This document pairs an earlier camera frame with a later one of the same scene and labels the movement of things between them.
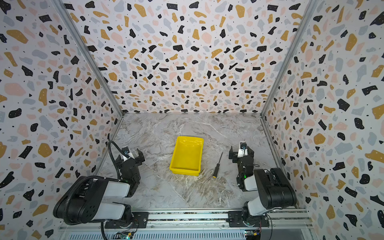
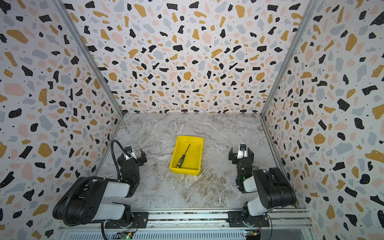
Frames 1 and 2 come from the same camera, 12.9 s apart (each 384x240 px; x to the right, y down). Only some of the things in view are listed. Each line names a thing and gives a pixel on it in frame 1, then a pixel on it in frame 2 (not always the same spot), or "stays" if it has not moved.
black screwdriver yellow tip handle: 217,167 -> 180,161
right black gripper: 251,158 stays
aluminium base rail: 290,225 stays
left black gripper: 140,156 stays
